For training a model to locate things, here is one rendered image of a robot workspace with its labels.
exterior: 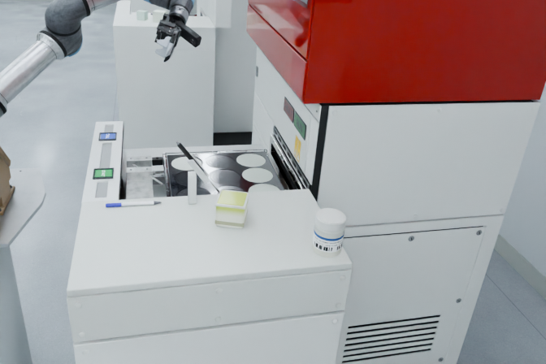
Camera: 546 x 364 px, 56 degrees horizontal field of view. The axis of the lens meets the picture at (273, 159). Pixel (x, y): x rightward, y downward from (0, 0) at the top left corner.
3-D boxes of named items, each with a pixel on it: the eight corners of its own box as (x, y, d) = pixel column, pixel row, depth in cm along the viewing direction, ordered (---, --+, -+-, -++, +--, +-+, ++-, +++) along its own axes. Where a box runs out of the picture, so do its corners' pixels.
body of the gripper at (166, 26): (153, 44, 192) (162, 23, 199) (175, 51, 193) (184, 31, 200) (156, 28, 186) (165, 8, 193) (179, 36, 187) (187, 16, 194)
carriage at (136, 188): (151, 169, 175) (151, 162, 173) (154, 230, 143) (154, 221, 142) (127, 170, 173) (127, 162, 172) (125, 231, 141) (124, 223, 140)
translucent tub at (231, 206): (248, 214, 133) (249, 192, 130) (244, 230, 126) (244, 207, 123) (219, 210, 133) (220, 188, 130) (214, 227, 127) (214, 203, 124)
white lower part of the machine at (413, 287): (370, 260, 278) (397, 121, 241) (451, 386, 207) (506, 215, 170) (243, 272, 261) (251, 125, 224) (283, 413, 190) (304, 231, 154)
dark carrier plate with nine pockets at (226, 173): (265, 153, 183) (265, 151, 183) (289, 202, 153) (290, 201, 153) (166, 156, 175) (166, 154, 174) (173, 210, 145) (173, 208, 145)
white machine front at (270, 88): (257, 124, 225) (263, 33, 207) (313, 229, 154) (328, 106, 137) (250, 124, 224) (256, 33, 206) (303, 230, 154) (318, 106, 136)
